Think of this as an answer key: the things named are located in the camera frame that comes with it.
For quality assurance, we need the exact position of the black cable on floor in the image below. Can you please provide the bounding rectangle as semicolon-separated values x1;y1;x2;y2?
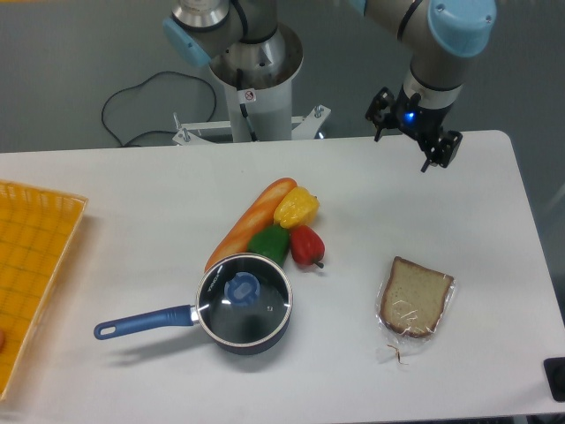
101;71;218;148

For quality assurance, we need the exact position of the green bell pepper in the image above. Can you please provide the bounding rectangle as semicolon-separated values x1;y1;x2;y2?
247;224;290;267

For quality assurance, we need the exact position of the bread slice in plastic bag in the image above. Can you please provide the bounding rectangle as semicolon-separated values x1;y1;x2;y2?
375;256;456;366

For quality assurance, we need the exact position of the black device at table edge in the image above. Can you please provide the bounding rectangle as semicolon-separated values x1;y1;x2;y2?
543;357;565;403

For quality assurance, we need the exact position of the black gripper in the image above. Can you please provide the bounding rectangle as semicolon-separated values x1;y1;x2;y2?
365;83;463;172

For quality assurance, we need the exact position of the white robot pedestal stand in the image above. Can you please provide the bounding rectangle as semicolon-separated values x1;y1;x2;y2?
171;22;332;146

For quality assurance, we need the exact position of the red bell pepper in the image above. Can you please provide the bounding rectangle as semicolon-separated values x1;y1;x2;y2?
290;225;326;269

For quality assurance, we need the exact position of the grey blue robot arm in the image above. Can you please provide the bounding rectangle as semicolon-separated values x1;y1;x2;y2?
162;1;497;168

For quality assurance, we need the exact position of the blue saucepan with handle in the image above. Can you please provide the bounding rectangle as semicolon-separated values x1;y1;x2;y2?
93;254;294;356

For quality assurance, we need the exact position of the yellow bell pepper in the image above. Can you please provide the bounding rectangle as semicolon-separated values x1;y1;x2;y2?
274;186;320;229

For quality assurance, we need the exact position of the yellow woven basket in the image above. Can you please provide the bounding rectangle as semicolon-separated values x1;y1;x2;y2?
1;180;88;400

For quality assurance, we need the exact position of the glass pot lid blue knob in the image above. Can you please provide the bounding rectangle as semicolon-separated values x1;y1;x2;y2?
195;253;293;355

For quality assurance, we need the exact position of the orange baguette loaf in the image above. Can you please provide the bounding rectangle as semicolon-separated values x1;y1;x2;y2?
204;178;298;271

